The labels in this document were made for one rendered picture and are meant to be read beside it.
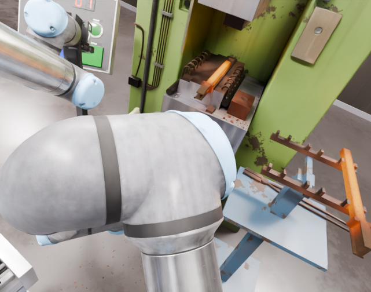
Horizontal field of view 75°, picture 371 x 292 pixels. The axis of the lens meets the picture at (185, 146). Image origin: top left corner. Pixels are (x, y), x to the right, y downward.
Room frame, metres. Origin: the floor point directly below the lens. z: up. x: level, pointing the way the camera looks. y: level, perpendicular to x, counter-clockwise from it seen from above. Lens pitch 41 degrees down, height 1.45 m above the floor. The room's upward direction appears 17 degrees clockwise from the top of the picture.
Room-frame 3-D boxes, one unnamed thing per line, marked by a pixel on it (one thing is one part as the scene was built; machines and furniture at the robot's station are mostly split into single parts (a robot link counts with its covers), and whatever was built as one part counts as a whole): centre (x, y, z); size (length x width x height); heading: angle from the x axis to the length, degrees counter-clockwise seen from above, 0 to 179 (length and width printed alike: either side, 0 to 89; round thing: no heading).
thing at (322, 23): (0.99, -0.33, 1.27); 0.09 x 0.02 x 0.17; 78
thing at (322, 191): (0.65, -0.43, 0.97); 0.23 x 0.06 x 0.02; 167
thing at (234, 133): (1.13, -0.09, 0.69); 0.56 x 0.38 x 0.45; 168
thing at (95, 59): (0.87, 0.45, 1.01); 0.07 x 0.05 x 0.07; 103
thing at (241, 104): (0.95, -0.18, 0.95); 0.12 x 0.09 x 0.07; 168
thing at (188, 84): (1.14, -0.04, 0.96); 0.42 x 0.20 x 0.09; 168
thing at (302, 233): (0.65, -0.43, 0.70); 0.40 x 0.30 x 0.02; 77
